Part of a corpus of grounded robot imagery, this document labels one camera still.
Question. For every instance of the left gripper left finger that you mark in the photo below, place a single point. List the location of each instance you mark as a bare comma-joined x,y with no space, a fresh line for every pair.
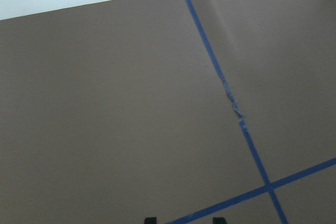
150,220

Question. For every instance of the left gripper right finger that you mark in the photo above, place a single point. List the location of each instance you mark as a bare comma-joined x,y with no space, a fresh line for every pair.
219,220

